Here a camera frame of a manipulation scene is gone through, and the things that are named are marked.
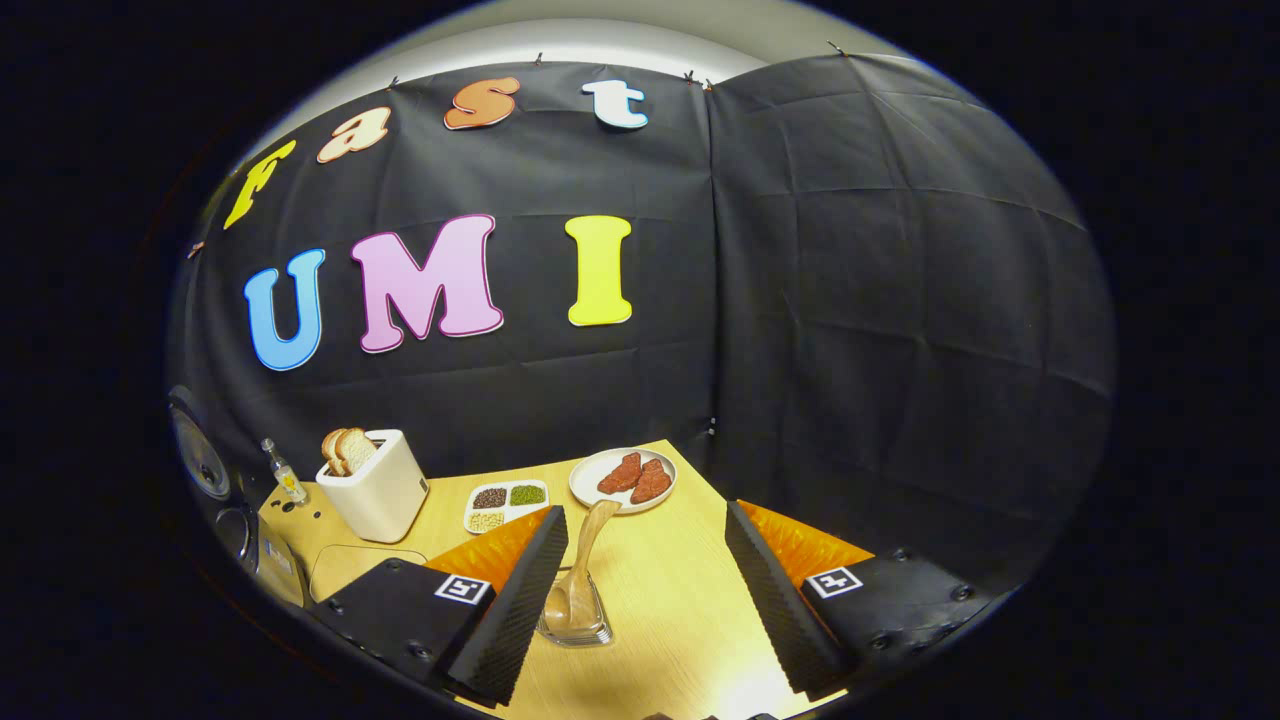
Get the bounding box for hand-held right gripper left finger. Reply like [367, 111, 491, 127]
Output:
[310, 505, 569, 708]

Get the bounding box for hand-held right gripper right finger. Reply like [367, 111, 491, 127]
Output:
[724, 500, 996, 701]

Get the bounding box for clear wire chopstick holder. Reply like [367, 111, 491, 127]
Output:
[537, 565, 614, 648]

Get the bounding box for wooden spoon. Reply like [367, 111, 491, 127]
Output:
[542, 499, 622, 633]

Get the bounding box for dark lidded rice cooker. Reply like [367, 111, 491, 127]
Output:
[166, 385, 309, 611]

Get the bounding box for white divided bean dish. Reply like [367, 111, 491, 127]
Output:
[463, 480, 550, 535]

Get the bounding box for round white plate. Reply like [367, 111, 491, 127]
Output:
[568, 447, 678, 515]

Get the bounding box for clear plastic lid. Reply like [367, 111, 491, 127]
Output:
[308, 543, 429, 603]

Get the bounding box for white toaster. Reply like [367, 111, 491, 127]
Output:
[316, 429, 431, 544]

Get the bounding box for small glass bottle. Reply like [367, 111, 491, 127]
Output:
[261, 438, 308, 506]

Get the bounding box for black backdrop cloth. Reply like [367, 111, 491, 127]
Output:
[168, 50, 1116, 591]

